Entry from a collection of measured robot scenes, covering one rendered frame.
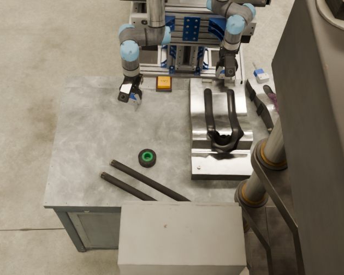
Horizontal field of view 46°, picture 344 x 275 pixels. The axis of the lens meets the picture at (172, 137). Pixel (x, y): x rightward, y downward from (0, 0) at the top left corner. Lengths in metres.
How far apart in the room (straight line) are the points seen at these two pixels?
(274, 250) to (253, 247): 0.26
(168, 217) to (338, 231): 0.55
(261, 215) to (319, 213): 0.66
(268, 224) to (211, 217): 0.27
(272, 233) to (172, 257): 0.37
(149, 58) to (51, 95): 0.77
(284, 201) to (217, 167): 0.80
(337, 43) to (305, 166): 0.18
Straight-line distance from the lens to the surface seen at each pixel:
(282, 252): 1.23
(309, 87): 0.64
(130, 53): 1.67
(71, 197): 1.79
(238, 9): 1.92
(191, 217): 1.02
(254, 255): 1.47
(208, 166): 1.77
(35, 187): 2.75
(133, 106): 1.93
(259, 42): 3.49
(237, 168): 1.78
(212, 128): 1.80
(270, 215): 1.25
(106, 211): 1.87
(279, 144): 0.96
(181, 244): 0.99
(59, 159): 1.88
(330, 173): 0.56
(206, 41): 2.40
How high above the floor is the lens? 2.42
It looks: 59 degrees down
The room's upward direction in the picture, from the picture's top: 4 degrees clockwise
